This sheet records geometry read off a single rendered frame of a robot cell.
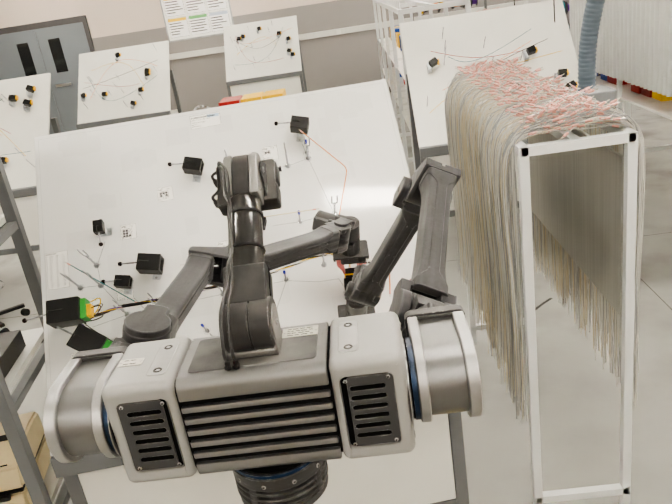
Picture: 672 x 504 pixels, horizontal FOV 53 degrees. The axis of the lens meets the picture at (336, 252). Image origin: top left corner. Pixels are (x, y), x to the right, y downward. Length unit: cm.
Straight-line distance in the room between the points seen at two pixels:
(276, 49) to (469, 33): 609
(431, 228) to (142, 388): 59
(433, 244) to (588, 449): 206
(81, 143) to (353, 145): 89
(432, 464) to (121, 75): 759
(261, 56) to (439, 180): 963
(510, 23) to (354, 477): 380
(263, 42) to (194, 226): 899
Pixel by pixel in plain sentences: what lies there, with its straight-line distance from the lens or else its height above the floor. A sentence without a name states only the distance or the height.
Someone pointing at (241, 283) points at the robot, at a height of 161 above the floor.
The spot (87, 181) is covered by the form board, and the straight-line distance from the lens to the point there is 229.
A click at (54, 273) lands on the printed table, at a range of 221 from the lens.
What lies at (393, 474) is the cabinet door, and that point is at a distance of 218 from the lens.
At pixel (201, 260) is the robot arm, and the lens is 145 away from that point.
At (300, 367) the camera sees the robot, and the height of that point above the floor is 152.
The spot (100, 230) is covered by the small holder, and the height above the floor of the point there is 139.
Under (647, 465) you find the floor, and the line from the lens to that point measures 310.
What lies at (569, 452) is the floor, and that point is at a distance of 312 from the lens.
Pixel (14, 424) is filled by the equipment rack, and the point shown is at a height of 100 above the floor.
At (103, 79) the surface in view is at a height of 132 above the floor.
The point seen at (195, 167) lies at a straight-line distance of 211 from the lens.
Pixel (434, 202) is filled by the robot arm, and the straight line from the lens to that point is 127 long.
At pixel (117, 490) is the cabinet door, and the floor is 69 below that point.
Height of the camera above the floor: 196
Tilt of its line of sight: 21 degrees down
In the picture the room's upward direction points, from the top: 9 degrees counter-clockwise
